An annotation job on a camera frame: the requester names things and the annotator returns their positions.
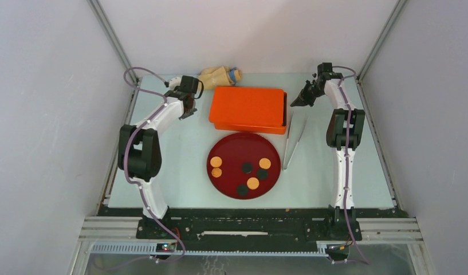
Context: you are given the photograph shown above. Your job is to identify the orange box lid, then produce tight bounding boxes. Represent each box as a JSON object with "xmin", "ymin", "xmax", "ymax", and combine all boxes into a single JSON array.
[{"xmin": 209, "ymin": 87, "xmax": 288, "ymax": 135}]

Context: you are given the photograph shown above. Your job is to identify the dark red round plate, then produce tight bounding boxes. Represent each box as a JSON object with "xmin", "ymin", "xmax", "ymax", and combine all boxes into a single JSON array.
[{"xmin": 206, "ymin": 132, "xmax": 281, "ymax": 200}]

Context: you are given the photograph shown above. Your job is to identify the orange cookie box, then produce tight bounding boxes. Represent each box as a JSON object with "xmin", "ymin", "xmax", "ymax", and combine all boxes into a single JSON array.
[{"xmin": 209, "ymin": 92, "xmax": 287, "ymax": 135}]

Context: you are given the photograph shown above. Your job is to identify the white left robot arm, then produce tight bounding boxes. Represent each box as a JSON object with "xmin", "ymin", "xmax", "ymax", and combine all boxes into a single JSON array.
[{"xmin": 117, "ymin": 76, "xmax": 204, "ymax": 239}]

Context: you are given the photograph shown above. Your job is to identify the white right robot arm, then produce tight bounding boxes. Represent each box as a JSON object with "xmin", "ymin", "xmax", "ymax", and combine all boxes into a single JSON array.
[{"xmin": 290, "ymin": 62, "xmax": 365, "ymax": 210}]

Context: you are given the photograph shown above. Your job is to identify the beige cloth bag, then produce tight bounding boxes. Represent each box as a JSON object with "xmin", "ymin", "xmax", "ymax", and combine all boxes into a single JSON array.
[{"xmin": 198, "ymin": 66, "xmax": 243, "ymax": 90}]

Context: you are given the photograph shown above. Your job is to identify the round tan cookie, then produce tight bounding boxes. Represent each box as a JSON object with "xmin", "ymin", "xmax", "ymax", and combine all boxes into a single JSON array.
[
  {"xmin": 210, "ymin": 156, "xmax": 222, "ymax": 168},
  {"xmin": 246, "ymin": 177, "xmax": 259, "ymax": 190},
  {"xmin": 258, "ymin": 158, "xmax": 272, "ymax": 170}
]

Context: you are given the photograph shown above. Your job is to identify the dark chocolate round cookie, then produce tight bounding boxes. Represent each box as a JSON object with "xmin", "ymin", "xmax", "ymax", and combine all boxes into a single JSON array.
[
  {"xmin": 242, "ymin": 162, "xmax": 253, "ymax": 174},
  {"xmin": 257, "ymin": 169, "xmax": 269, "ymax": 180},
  {"xmin": 236, "ymin": 184, "xmax": 249, "ymax": 197}
]

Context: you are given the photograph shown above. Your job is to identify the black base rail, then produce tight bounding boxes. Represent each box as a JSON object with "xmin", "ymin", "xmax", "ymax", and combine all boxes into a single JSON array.
[{"xmin": 136, "ymin": 206, "xmax": 363, "ymax": 253}]

